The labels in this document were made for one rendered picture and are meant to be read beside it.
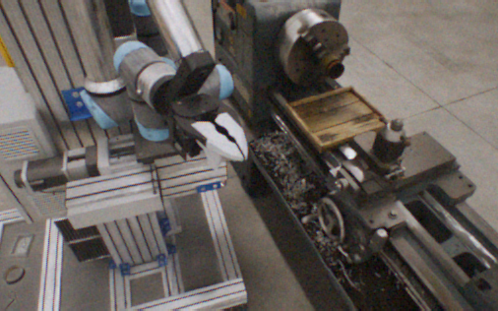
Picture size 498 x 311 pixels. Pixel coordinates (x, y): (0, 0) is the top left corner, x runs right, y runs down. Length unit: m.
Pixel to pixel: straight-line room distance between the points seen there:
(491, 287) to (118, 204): 1.08
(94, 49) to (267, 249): 1.62
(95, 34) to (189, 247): 1.36
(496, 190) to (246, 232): 1.69
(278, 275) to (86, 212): 1.29
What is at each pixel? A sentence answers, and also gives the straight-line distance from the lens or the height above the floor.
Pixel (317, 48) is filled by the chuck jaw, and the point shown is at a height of 1.15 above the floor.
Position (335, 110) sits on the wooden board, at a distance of 1.74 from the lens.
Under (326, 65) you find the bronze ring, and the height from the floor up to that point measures 1.10.
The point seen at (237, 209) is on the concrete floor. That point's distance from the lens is 2.43.
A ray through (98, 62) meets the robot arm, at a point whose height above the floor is 1.47.
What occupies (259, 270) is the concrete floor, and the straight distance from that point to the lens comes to 2.20.
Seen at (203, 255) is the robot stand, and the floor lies 0.21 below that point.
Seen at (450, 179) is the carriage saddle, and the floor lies 0.90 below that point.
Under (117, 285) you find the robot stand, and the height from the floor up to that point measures 0.23.
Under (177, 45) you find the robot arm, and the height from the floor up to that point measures 1.55.
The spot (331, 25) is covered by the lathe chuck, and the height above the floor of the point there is 1.21.
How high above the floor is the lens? 1.95
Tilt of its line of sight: 45 degrees down
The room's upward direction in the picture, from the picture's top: straight up
